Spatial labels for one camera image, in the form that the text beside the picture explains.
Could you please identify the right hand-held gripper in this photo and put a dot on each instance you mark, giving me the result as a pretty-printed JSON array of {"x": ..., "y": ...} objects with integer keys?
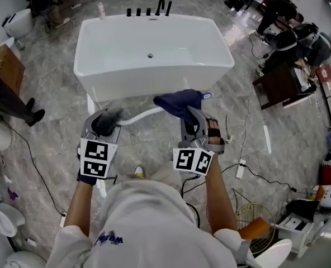
[{"x": 192, "y": 159}]

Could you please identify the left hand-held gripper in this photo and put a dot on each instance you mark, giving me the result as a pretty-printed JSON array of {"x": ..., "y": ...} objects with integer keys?
[{"x": 94, "y": 158}]

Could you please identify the white toilet brush black bristles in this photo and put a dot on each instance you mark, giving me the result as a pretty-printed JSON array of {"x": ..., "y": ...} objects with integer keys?
[{"x": 106, "y": 121}]

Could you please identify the dark blue cloth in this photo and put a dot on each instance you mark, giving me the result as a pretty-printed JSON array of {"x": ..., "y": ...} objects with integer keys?
[{"x": 176, "y": 102}]

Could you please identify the person's right forearm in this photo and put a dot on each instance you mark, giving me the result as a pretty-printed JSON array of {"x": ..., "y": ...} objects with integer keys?
[{"x": 220, "y": 194}]

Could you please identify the person's left forearm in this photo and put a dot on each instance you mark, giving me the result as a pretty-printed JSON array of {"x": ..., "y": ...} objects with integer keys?
[{"x": 80, "y": 205}]

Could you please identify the white toilet with black panel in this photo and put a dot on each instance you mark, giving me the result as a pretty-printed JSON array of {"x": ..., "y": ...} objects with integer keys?
[{"x": 21, "y": 22}]

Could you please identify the person's right hand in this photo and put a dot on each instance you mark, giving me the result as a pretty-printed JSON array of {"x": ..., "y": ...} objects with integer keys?
[{"x": 215, "y": 131}]

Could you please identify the person's left hand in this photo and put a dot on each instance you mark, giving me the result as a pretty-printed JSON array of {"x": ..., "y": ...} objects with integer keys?
[{"x": 87, "y": 179}]

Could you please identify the person's shoe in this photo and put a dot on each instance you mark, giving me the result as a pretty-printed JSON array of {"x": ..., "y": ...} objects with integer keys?
[{"x": 139, "y": 170}]

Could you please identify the white power strip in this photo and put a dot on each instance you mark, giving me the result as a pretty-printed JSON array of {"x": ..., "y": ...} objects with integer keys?
[
  {"x": 63, "y": 220},
  {"x": 240, "y": 168}
]

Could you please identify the bathtub drain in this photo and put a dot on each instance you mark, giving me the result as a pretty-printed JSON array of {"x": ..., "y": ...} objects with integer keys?
[{"x": 150, "y": 55}]

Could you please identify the white bathtub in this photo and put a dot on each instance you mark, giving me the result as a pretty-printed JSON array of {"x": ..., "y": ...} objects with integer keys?
[{"x": 151, "y": 40}]

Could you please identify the dark brown wooden cabinet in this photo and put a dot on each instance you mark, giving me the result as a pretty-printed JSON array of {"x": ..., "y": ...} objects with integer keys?
[{"x": 280, "y": 85}]

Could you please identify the person's white shirt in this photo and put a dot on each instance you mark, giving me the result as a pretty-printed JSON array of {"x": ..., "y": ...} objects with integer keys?
[{"x": 154, "y": 222}]

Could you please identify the purple object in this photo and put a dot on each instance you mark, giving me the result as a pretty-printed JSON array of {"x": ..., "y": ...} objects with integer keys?
[{"x": 13, "y": 193}]

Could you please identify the brown wooden board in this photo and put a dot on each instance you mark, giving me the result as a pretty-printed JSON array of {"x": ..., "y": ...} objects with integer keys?
[{"x": 6, "y": 66}]

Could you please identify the white bottle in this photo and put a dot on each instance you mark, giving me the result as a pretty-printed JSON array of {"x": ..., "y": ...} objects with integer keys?
[{"x": 101, "y": 11}]

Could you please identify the black hand shower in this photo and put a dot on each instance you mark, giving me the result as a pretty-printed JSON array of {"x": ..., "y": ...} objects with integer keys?
[{"x": 168, "y": 8}]

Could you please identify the black faucet knob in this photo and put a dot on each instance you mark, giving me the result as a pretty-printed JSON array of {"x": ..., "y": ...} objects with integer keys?
[
  {"x": 128, "y": 12},
  {"x": 148, "y": 11},
  {"x": 139, "y": 11}
]

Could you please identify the orange object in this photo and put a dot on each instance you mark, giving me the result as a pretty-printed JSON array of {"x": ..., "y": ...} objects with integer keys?
[{"x": 255, "y": 227}]

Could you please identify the black bag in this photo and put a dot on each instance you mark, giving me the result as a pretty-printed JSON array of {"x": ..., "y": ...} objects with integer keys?
[{"x": 302, "y": 208}]

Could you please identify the red box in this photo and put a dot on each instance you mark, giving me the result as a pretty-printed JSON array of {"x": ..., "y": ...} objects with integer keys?
[{"x": 325, "y": 73}]

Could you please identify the white open box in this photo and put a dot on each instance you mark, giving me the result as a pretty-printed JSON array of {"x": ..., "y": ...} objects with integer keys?
[{"x": 295, "y": 227}]

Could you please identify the white chair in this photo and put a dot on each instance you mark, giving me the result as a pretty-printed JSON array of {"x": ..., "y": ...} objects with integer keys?
[{"x": 274, "y": 253}]

